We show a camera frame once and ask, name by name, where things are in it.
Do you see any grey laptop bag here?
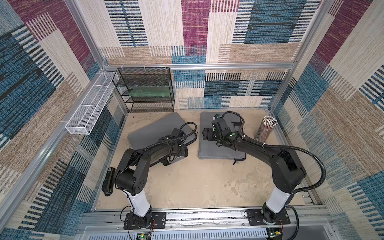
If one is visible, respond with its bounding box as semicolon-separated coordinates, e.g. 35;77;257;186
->
198;112;247;161
128;113;185;150

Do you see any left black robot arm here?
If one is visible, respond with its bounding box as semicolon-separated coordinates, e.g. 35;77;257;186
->
113;128;197;230

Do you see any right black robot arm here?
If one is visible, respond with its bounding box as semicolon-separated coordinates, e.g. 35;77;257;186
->
203;111;306;225

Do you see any cup of pencils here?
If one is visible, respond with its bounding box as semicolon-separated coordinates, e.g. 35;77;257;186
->
256;116;278;142

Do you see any green tray on shelf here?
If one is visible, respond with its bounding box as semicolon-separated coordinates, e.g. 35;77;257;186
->
122;87;171;97

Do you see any black stapler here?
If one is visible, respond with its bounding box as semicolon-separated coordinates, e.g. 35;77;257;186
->
102;167;116;197

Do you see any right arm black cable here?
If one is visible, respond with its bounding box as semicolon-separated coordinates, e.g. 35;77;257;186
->
220;110;327;240

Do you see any black wire mesh shelf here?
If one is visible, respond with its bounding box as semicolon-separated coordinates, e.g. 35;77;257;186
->
113;67;175;113

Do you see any white wire mesh basket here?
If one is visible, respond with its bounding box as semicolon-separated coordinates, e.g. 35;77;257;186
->
65;72;114;135

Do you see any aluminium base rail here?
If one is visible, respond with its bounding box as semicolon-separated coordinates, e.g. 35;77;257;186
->
75;206;340;240

